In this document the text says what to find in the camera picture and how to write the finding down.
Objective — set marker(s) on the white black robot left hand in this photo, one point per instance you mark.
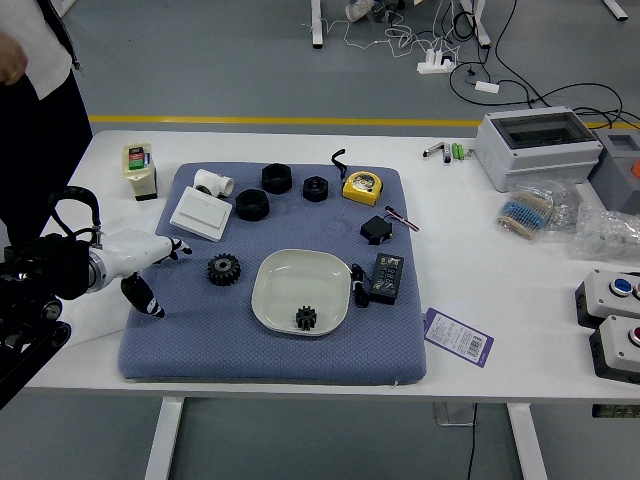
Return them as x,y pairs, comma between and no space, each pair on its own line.
130,250

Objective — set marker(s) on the person's hand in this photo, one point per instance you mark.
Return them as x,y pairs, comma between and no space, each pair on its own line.
10,60

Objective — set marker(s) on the large black gear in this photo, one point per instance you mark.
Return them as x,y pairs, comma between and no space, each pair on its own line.
224,269

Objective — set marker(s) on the small black gear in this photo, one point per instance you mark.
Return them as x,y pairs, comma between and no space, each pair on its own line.
306,318

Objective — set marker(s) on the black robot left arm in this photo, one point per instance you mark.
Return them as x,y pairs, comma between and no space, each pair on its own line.
50,265

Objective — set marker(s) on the large black hex nut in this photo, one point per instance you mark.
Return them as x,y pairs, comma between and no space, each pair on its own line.
252,205
276,178

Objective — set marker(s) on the small black hex nut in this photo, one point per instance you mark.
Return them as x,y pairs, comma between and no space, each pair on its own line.
315,189

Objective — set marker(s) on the button box with blue button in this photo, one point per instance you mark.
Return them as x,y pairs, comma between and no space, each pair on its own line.
602,300

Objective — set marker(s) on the grey box with orange button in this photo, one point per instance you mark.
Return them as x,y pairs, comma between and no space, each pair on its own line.
617,180

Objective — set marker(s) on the button box with red button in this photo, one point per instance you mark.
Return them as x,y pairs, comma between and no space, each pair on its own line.
617,350

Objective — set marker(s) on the dark under-table control box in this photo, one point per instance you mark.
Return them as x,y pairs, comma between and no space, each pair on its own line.
615,411

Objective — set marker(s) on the clear printed plastic bag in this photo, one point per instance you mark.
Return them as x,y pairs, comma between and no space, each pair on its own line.
100,322

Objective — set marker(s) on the person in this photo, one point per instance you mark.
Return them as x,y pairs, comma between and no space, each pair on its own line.
40,140

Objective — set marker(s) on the plain white pipe tee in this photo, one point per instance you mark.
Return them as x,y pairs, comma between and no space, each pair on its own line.
215,182

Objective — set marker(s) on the blue-grey quilted cushion mat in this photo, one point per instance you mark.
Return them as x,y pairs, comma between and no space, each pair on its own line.
200,340

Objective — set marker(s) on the white square plate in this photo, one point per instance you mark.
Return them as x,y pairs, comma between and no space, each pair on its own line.
300,285

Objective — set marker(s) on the yellow tape measure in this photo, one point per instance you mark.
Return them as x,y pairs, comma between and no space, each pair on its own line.
362,187

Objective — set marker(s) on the black servo motor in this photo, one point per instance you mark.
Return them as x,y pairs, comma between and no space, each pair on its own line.
376,230

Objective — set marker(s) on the black digital display meter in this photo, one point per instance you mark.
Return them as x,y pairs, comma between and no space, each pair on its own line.
386,277

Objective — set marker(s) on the white background table leg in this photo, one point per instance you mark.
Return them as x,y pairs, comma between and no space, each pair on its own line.
481,25
616,10
316,22

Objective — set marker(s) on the white sneaker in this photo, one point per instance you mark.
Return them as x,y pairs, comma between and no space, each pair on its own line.
356,11

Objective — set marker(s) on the black marker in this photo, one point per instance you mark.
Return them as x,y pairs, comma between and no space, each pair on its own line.
446,154

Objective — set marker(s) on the green battery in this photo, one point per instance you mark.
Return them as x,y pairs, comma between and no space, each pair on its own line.
461,151
455,151

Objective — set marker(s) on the purple label tag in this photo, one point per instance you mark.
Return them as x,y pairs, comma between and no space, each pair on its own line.
459,337

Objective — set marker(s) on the white power strip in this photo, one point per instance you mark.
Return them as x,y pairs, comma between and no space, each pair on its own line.
432,66

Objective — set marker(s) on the white power adapter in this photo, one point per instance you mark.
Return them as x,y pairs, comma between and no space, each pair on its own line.
486,86

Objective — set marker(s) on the bag of blue resistors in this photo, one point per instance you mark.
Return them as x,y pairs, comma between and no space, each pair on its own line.
522,215

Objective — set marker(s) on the clear bag of small components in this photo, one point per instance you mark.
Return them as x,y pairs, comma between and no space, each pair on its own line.
567,210

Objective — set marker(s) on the bubble wrap bag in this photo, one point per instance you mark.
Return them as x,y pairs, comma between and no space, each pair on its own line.
607,235

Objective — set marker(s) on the cream switch box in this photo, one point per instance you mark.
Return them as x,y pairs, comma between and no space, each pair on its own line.
142,180

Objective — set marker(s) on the white wall switch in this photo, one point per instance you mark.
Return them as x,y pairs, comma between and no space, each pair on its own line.
200,214

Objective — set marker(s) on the metal under-table bracket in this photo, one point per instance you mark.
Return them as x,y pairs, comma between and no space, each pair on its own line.
452,414

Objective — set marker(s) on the grey distribution enclosure box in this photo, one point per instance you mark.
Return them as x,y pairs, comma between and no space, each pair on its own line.
537,160

